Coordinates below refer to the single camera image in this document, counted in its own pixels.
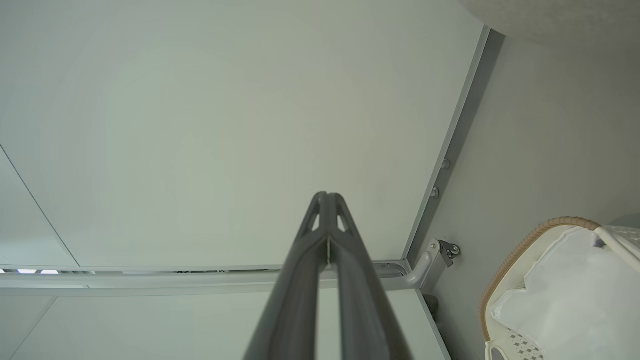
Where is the grey curved partition foot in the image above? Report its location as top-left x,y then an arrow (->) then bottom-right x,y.
372,238 -> 447,293

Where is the wicker laundry basket white liner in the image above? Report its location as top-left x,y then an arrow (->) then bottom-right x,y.
479,216 -> 640,360

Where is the white fabric strap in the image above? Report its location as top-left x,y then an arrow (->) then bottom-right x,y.
593,226 -> 640,273

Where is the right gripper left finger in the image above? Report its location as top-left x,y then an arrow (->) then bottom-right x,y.
243,191 -> 329,360

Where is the white garment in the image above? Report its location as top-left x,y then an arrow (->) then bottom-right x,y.
491,227 -> 640,360

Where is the black caster wheel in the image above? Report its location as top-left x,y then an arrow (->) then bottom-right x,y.
438,239 -> 462,262

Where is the black rubber foot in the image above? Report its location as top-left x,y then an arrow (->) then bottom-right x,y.
423,294 -> 440,322

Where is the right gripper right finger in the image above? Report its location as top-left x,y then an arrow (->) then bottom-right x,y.
327,192 -> 414,360

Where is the grey partition bottom rail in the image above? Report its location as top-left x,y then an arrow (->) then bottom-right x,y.
401,25 -> 507,263

